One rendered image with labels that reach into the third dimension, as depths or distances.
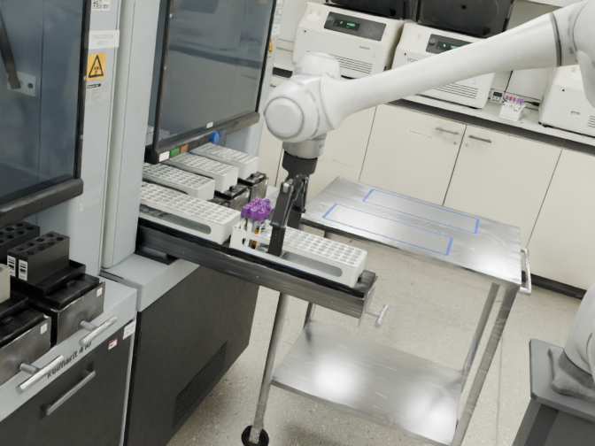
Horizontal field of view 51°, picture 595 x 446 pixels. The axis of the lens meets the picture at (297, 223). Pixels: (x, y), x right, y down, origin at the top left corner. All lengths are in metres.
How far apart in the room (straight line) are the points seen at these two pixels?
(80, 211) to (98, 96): 0.22
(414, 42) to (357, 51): 0.32
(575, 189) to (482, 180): 0.48
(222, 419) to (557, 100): 2.38
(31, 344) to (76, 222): 0.27
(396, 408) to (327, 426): 0.38
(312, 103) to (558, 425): 0.88
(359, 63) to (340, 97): 2.52
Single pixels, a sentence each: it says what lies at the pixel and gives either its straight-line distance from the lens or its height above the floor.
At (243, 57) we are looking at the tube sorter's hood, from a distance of 1.75.
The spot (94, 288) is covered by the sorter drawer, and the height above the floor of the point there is 0.81.
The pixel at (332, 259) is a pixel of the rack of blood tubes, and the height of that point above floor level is 0.86.
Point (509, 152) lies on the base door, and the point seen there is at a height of 0.72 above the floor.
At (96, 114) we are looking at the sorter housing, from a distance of 1.23.
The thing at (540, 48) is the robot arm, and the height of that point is 1.37.
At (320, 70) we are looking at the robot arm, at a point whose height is 1.25.
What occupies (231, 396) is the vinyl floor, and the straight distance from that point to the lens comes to 2.29.
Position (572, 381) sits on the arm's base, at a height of 0.72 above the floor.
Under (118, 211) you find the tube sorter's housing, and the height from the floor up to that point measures 0.88.
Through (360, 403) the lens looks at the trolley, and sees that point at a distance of 1.93.
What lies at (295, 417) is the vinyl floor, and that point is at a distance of 2.26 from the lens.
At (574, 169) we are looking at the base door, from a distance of 3.64.
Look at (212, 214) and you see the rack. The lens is 1.45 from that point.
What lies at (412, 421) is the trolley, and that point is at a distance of 1.93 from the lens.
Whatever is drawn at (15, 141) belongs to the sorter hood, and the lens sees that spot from 1.06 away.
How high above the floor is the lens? 1.42
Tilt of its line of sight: 22 degrees down
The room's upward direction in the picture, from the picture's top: 12 degrees clockwise
